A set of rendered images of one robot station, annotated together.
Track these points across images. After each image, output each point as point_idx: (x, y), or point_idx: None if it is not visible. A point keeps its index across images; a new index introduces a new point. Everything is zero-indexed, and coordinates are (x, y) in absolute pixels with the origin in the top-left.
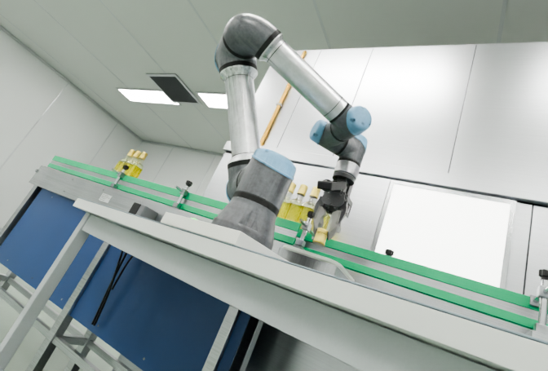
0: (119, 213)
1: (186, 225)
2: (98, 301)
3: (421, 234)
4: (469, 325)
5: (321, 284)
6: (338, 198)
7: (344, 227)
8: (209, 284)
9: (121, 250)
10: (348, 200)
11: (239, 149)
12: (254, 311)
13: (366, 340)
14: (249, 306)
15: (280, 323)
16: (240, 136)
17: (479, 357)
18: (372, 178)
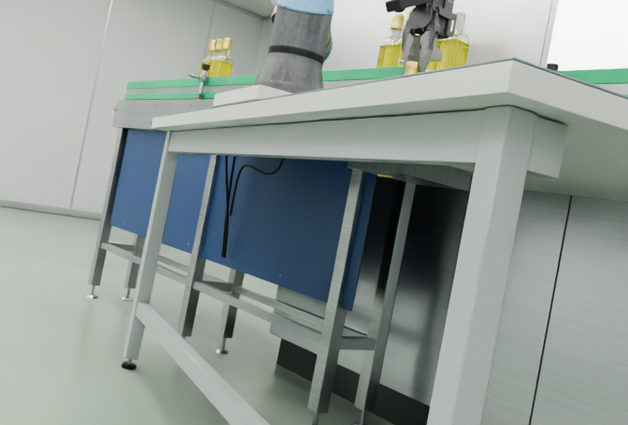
0: (185, 114)
1: (228, 99)
2: (222, 233)
3: (606, 25)
4: (356, 88)
5: (300, 102)
6: (424, 15)
7: (502, 52)
8: (258, 146)
9: (225, 168)
10: (443, 12)
11: None
12: (283, 151)
13: (337, 134)
14: (280, 149)
15: (297, 150)
16: None
17: (358, 106)
18: None
